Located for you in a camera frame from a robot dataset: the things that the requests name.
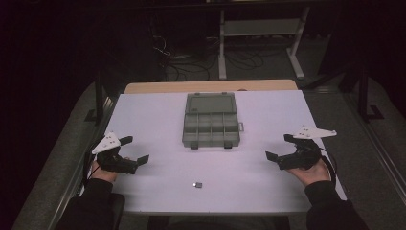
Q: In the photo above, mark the grey plastic compartment box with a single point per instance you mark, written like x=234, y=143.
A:
x=210, y=121

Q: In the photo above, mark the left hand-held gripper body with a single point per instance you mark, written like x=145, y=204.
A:
x=111, y=161

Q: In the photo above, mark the black metal stand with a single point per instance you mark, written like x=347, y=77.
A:
x=365, y=96
x=99, y=96

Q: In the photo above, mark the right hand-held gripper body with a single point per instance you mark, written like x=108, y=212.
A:
x=303, y=156

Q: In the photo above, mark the white metal desk frame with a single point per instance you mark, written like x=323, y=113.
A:
x=261, y=28

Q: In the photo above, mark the person's right hand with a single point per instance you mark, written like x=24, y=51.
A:
x=314, y=175

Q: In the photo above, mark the person's left hand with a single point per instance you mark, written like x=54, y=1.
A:
x=102, y=175

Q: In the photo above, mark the small metal piece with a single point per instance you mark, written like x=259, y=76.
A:
x=198, y=184

